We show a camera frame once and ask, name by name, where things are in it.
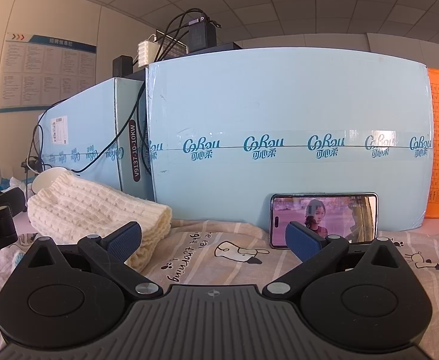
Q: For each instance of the wall vent grille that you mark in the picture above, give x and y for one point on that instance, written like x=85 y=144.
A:
x=172 y=47

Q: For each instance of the small black power adapter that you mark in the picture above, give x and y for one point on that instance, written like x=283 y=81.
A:
x=122 y=65

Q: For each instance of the large black power adapter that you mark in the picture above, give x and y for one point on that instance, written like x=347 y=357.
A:
x=202 y=37

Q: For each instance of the white bowl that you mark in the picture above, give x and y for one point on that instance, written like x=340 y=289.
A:
x=49 y=180

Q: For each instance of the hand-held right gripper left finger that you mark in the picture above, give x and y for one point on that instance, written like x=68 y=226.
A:
x=124 y=240

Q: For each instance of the flat black box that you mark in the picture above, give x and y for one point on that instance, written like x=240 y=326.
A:
x=230 y=46

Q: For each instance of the black clip stand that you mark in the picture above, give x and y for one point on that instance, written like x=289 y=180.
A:
x=32 y=165

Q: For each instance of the smartphone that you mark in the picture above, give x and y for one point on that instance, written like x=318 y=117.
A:
x=335 y=213

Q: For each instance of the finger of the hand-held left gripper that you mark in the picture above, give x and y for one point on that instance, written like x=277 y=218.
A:
x=6 y=199

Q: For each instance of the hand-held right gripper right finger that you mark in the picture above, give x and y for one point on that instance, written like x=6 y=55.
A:
x=302 y=243

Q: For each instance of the white power strip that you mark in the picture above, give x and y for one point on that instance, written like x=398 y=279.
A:
x=146 y=52

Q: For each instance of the small light blue carton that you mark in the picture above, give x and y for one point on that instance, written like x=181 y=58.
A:
x=92 y=120

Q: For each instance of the wall poster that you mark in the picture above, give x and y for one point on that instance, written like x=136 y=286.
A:
x=47 y=71

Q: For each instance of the large light blue carton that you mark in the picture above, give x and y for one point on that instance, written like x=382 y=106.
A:
x=279 y=101

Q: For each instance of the folded cream knit sweater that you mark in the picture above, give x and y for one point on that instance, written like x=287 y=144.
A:
x=77 y=206

